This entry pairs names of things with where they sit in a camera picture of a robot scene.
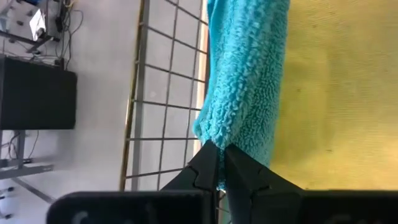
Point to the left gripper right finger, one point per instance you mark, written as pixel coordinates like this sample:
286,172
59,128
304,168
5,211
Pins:
245,180

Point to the grey metal desk frame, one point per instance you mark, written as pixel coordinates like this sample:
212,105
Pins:
21,149

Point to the teal microfiber towel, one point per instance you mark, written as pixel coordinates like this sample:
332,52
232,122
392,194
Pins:
245,77

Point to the white box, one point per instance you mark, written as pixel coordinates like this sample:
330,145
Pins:
35,23

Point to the black box on stand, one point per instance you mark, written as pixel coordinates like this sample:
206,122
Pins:
37,93

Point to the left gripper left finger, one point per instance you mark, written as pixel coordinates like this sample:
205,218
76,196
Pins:
205,174

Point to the yellow microfiber towel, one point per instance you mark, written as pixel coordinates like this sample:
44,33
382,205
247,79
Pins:
342,93

